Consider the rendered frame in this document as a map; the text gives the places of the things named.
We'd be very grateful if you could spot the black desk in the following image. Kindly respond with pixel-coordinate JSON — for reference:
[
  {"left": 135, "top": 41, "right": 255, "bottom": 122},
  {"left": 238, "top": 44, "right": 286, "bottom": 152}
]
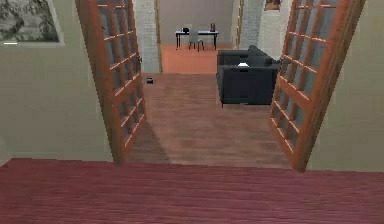
[{"left": 175, "top": 30, "right": 220, "bottom": 51}]

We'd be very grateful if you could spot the brown framed wall picture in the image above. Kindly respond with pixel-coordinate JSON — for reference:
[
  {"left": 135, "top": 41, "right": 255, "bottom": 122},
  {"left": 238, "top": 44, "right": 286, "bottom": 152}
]
[{"left": 264, "top": 0, "right": 282, "bottom": 12}]

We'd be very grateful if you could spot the brown glazed room door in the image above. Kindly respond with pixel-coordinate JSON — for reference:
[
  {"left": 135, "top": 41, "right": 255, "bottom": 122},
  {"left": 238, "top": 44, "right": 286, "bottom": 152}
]
[
  {"left": 269, "top": 0, "right": 367, "bottom": 174},
  {"left": 75, "top": 0, "right": 147, "bottom": 165}
]

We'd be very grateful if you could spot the grey chair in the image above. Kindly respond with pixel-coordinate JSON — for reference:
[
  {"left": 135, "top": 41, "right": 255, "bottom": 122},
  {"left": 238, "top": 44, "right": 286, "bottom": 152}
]
[{"left": 188, "top": 29, "right": 205, "bottom": 52}]

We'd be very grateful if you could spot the grey framed wall picture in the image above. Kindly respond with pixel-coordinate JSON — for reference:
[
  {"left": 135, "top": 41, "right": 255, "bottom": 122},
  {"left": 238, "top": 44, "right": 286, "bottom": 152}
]
[{"left": 0, "top": 0, "right": 66, "bottom": 47}]

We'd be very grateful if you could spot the black sofa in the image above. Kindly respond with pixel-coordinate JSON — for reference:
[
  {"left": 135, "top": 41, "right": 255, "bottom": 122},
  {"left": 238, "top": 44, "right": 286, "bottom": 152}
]
[{"left": 216, "top": 45, "right": 282, "bottom": 108}]

